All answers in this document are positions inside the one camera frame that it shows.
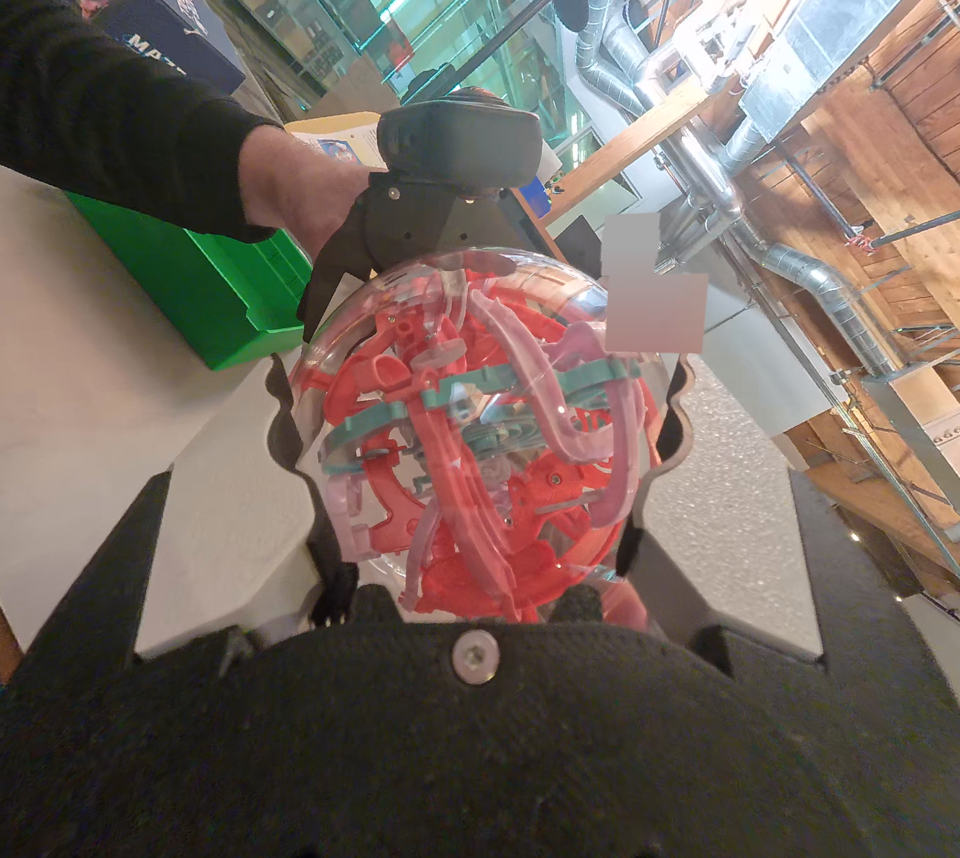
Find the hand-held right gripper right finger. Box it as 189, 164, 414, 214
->
616, 354, 822, 660

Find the clear red maze ball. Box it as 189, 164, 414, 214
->
288, 246, 669, 634

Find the person's left hand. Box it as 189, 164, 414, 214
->
238, 123, 374, 261

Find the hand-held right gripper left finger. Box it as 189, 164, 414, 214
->
133, 351, 361, 658

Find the silver ventilation duct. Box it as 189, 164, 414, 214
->
573, 0, 680, 117
720, 228, 905, 379

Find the rectangular metal air duct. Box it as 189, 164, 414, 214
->
738, 0, 960, 143

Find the person's left forearm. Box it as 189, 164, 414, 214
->
0, 0, 286, 246

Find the green box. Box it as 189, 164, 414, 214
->
63, 189, 315, 372

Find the instruction sign board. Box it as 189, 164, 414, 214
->
283, 110, 564, 199

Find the dark blue cardboard box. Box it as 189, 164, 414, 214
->
71, 0, 249, 96

